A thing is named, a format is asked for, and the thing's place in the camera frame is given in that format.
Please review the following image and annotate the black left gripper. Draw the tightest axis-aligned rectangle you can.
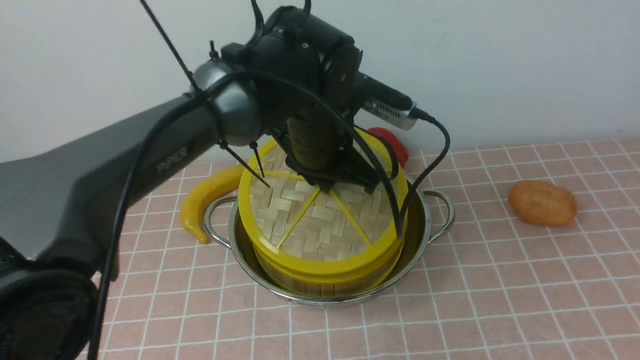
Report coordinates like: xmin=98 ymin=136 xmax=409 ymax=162
xmin=272 ymin=104 xmax=399 ymax=194

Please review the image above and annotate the yellow bamboo steamer lid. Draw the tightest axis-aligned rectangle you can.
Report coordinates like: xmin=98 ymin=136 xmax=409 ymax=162
xmin=237 ymin=139 xmax=405 ymax=279

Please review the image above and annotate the yellow bamboo steamer basket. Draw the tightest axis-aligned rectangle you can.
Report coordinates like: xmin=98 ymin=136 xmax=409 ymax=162
xmin=254 ymin=239 xmax=405 ymax=299

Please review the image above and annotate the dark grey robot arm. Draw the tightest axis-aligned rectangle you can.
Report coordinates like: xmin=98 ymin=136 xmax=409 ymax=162
xmin=1 ymin=0 xmax=414 ymax=360

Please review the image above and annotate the stainless steel pot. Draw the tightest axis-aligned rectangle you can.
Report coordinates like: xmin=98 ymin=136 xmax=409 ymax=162
xmin=199 ymin=188 xmax=456 ymax=309

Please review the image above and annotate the red plastic bell pepper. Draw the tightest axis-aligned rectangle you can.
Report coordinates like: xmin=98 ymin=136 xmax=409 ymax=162
xmin=368 ymin=127 xmax=409 ymax=169

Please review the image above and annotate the yellow plastic banana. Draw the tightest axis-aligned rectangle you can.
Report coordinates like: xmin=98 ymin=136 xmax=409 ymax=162
xmin=179 ymin=164 xmax=244 ymax=244

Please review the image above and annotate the pink checkered tablecloth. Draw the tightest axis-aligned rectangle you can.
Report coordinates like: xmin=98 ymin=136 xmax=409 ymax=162
xmin=99 ymin=138 xmax=640 ymax=360

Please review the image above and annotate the orange brown potato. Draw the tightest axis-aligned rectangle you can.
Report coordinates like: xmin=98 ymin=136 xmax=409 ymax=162
xmin=507 ymin=180 xmax=579 ymax=227

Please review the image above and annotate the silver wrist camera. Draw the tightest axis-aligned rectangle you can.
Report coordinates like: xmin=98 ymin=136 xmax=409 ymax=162
xmin=353 ymin=72 xmax=418 ymax=131

